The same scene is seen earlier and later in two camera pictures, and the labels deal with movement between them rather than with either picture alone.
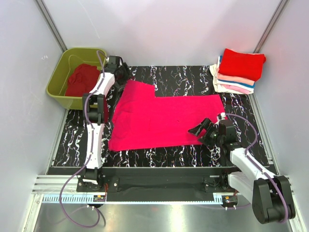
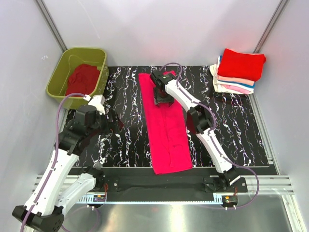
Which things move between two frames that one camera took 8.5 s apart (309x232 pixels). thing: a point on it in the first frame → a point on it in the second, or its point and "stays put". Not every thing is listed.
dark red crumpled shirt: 82,80 stays put
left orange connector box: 99,198 stays put
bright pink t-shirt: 141,120 → 167,129
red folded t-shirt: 245,65 stays put
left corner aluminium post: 48,18 stays put
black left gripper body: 124,74 → 101,127
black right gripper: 197,130 → 169,99
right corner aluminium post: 270,26 stays put
